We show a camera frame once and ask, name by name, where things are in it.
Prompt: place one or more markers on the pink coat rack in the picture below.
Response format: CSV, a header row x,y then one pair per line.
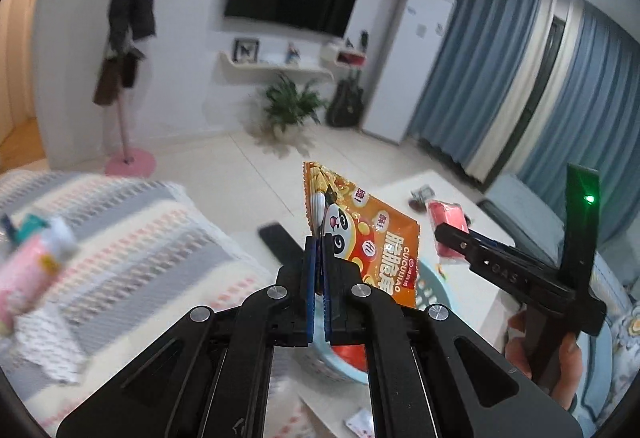
x,y
129,162

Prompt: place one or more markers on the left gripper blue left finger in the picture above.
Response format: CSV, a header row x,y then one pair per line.
x,y
208,374

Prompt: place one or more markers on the white dotted paper wrapper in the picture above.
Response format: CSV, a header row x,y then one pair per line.
x,y
46,338

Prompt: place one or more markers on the black acoustic guitar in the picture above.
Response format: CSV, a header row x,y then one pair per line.
x,y
346,106

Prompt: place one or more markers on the orange panda snack bag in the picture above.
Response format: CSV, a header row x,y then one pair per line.
x,y
381,240

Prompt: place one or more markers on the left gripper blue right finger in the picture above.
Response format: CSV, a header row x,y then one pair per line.
x,y
429,373

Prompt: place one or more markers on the pink yellow bottle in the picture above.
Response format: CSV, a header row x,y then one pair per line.
x,y
32,268

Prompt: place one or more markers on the brown hanging bag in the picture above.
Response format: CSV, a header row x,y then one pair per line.
x,y
109,82

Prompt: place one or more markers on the butterfly picture frame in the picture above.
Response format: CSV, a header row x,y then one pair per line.
x,y
245,51

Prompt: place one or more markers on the striped woven table cloth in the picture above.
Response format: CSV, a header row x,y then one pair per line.
x,y
145,256

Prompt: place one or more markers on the white lower wall shelf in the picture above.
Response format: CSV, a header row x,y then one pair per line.
x,y
314,71

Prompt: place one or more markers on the pink tissue packet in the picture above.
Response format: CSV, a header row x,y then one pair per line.
x,y
448,221

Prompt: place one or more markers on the black smartphone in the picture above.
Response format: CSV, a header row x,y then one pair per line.
x,y
281,244

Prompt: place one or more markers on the potted green plant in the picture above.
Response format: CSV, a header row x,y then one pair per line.
x,y
286,106

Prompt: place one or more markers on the red white rounded shelf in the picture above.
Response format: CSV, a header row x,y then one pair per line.
x,y
340,56

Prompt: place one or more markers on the red white paper bowl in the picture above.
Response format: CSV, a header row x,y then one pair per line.
x,y
354,355

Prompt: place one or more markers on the black phone stand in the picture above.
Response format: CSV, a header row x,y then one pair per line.
x,y
420,198

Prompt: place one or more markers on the teal sofa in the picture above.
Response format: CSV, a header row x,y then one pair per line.
x,y
609,387

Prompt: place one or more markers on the white standing air conditioner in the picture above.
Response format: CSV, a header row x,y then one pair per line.
x,y
411,51

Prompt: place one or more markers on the blue and beige curtains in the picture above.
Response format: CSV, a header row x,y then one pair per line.
x,y
531,86

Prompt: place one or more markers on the light blue plastic basket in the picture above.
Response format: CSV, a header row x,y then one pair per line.
x,y
320,359

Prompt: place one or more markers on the tiger playing card box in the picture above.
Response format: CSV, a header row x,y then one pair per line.
x,y
361,424

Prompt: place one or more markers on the teal tissue packet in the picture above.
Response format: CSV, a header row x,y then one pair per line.
x,y
16,234

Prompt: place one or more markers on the person right hand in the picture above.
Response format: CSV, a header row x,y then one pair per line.
x,y
570,361

